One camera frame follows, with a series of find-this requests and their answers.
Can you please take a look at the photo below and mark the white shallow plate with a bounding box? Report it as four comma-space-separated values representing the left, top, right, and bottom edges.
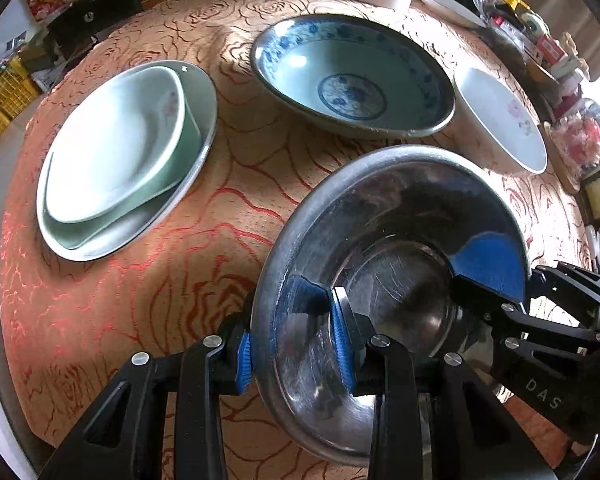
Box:
414, 0, 488, 30

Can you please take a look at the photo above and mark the white oval dish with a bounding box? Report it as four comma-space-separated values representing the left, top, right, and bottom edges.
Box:
45, 66, 187, 224

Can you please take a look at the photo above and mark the large white round plate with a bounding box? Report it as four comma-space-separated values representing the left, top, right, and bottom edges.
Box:
36, 60, 218, 262

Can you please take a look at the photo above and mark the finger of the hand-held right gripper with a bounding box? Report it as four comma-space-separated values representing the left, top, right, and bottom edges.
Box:
530, 264, 600, 311
449, 232, 600, 361

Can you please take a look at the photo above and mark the blue patterned ceramic bowl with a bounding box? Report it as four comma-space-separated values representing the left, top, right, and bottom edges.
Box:
250, 15, 456, 140

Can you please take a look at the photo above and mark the green square plate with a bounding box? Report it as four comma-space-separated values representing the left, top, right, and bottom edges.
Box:
44, 66, 203, 251

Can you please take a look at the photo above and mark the tape roll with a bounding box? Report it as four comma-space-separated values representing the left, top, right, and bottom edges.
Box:
522, 10, 548, 36

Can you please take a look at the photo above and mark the large stainless steel bowl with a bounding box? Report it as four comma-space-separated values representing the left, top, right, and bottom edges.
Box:
250, 145, 533, 467

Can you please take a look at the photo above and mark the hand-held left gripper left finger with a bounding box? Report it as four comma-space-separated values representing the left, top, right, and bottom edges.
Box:
40, 310, 256, 480

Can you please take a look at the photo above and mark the white chair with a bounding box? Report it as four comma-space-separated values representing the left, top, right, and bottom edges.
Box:
0, 280, 36, 480

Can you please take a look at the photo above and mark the black cabinet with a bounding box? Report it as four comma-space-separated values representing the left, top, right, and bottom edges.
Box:
45, 0, 221, 61

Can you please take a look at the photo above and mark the small white floral bowl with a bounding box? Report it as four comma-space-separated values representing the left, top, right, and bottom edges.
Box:
452, 67, 549, 175

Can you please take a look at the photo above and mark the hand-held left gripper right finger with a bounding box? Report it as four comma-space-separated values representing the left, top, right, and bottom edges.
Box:
330, 287, 556, 480

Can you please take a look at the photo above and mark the glass jar of pink sweets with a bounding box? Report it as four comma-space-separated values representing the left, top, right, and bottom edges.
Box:
555, 97, 600, 181

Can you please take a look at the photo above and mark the rose patterned tablecloth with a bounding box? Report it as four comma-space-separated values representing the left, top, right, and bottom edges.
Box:
0, 0, 600, 480

